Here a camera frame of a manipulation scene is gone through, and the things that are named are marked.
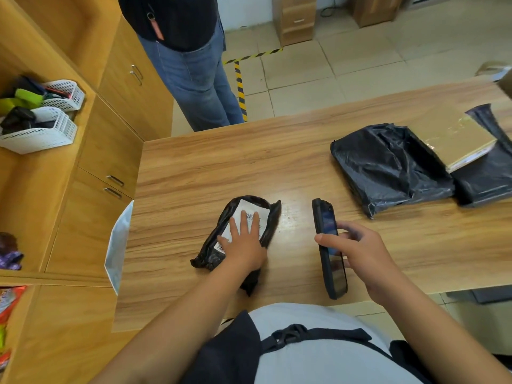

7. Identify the person's right hand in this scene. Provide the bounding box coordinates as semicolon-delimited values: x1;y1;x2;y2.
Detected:
315;221;401;307

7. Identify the person's left hand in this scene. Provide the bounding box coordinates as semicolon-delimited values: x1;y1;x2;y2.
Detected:
217;210;268;276

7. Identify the black handheld scanner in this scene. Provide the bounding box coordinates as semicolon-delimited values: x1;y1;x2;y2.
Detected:
311;197;349;300

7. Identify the white woven sack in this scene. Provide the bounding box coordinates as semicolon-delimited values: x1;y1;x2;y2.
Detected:
105;200;135;295

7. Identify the black mailer parcel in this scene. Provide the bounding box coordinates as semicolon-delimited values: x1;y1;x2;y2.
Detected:
452;103;512;207

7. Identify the cardboard box red tape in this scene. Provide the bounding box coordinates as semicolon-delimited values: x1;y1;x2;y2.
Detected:
407;103;498;174

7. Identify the person's left forearm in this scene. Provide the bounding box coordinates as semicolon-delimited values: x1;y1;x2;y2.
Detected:
92;259;263;384

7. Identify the person's right forearm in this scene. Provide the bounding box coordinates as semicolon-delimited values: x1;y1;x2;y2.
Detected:
375;271;512;384

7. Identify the person's white black shirt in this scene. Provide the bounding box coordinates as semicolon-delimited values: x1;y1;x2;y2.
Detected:
180;302;437;384

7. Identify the long yellow black hazard tape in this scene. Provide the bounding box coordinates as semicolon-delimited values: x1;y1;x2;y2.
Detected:
222;47;284;123

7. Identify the yellow wooden cabinet unit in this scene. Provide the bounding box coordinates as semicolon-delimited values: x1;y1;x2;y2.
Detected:
0;0;175;384

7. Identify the white plastic basket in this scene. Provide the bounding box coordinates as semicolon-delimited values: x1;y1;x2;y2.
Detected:
0;106;78;155
39;79;86;113

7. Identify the purple wrapped packet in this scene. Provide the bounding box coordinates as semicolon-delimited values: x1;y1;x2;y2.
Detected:
0;231;24;271

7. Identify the wooden drawer cabinet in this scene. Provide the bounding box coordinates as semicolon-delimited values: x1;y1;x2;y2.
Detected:
271;0;317;47

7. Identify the pile of red snack packets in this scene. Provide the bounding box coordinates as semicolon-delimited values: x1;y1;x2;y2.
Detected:
0;285;27;372

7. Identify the plain wooden cabinet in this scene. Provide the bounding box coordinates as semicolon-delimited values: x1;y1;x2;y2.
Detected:
348;0;405;28

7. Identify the black pouch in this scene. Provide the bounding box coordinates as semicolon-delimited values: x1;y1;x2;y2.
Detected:
0;106;37;134

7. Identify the yellow green fabric roll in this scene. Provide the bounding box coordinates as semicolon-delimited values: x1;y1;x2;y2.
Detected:
0;98;29;116
14;88;44;107

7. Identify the black fabric item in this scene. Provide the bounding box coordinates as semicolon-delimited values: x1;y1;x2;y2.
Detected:
4;75;47;97

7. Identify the black chest strap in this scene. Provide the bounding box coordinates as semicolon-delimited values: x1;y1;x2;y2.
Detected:
260;323;393;358

